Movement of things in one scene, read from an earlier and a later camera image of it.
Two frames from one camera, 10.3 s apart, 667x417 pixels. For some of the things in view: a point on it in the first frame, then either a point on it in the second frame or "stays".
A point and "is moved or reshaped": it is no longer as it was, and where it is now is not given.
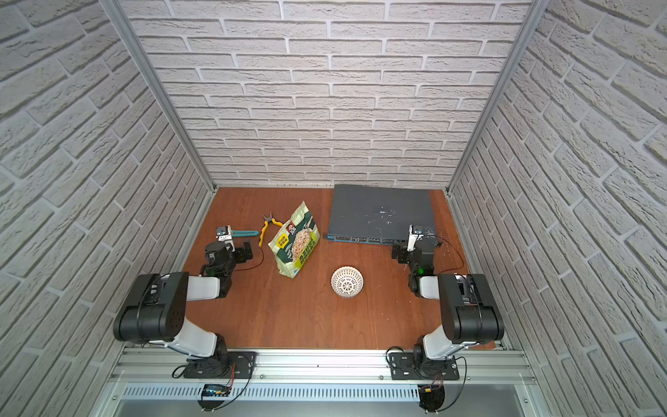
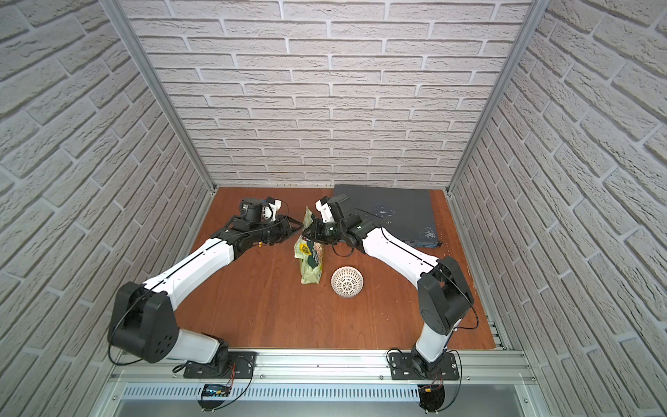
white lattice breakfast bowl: (346, 281) stays
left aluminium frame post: (119, 16) stays
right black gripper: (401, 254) -> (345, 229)
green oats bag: (295, 241) is moved or reshaped
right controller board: (431, 396) stays
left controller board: (213, 396) stays
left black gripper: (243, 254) -> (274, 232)
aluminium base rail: (165, 367) stays
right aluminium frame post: (522, 44) stays
